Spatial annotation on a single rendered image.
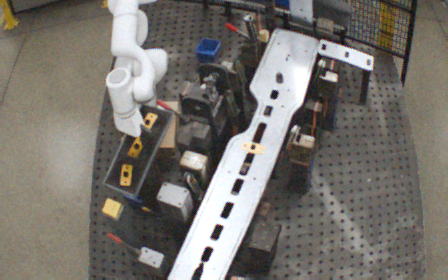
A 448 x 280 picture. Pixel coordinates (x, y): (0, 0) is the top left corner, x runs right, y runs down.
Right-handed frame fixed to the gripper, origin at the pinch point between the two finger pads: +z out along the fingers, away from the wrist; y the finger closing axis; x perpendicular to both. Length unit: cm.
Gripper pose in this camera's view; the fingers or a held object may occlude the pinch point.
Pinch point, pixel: (133, 136)
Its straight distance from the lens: 192.7
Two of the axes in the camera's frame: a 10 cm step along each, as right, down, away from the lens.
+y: 9.1, 3.1, -2.9
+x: 4.2, -7.5, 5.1
